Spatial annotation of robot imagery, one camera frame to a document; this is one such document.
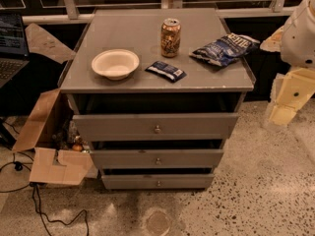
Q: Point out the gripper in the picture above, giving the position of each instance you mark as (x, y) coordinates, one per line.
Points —
(299, 39)

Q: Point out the grey bottom drawer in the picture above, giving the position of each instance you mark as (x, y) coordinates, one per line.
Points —
(157, 181)

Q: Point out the grey drawer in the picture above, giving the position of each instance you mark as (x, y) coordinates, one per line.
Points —
(157, 181)
(156, 158)
(147, 127)

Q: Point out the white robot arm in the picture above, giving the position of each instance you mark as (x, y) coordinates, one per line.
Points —
(295, 41)

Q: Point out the grey middle drawer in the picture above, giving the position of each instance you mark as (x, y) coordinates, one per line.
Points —
(156, 158)

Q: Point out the grey drawer cabinet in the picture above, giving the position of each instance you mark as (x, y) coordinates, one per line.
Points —
(205, 89)

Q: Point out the grey top drawer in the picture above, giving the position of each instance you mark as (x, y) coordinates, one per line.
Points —
(147, 127)

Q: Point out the open cardboard box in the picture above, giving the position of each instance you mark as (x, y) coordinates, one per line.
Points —
(53, 162)

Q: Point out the blue chip bag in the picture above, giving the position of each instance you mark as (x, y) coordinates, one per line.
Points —
(226, 50)

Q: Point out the small dark blue packet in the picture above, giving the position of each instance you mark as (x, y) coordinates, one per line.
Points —
(166, 71)

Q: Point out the gold soda can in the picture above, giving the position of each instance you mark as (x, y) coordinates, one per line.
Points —
(170, 37)

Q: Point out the white metal railing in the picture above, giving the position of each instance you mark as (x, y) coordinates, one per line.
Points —
(157, 4)

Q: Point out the white paper bowl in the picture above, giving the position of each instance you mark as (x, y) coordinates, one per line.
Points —
(115, 64)

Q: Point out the small orange figurine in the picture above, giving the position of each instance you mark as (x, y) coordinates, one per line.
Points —
(78, 144)

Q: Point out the black laptop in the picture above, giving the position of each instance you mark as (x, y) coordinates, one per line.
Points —
(14, 50)

